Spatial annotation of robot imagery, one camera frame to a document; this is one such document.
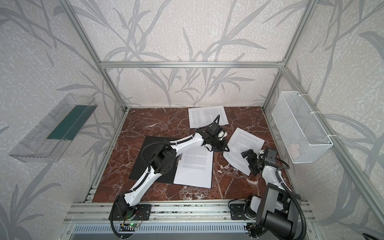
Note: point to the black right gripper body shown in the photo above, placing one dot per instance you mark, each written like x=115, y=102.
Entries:
x=252, y=157

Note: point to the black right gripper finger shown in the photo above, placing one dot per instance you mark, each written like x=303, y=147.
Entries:
x=254, y=167
x=249, y=154

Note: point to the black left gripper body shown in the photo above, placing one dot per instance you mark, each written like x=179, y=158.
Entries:
x=216, y=141

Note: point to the printed paper sheet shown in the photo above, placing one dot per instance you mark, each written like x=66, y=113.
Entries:
x=200, y=117
x=195, y=168
x=240, y=142

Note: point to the white black file folder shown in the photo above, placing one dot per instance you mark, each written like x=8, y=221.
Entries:
x=145, y=156

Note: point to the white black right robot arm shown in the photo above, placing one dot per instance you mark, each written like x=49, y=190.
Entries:
x=279, y=209

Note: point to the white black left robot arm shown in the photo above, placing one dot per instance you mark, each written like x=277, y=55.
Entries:
x=160, y=158

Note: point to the green circuit board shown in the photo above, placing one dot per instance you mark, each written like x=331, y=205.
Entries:
x=129, y=227

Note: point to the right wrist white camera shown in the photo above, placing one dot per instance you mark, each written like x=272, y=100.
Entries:
x=269, y=156

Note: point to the wrist white camera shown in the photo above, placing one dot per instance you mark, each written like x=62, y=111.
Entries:
x=269, y=156
x=221, y=135

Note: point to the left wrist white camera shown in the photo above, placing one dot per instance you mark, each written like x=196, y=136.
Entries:
x=221, y=135

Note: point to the white wire mesh basket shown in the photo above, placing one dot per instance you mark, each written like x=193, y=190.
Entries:
x=301, y=131

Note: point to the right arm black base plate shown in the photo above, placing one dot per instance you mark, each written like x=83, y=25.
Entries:
x=237, y=211

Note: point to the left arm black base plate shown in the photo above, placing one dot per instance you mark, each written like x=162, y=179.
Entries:
x=140, y=212

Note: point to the aluminium cage frame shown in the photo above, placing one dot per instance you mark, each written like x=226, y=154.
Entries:
x=355, y=173

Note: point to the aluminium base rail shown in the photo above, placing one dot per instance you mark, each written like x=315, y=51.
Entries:
x=206, y=211

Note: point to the clear plastic wall tray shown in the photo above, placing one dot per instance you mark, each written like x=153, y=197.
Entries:
x=48, y=141

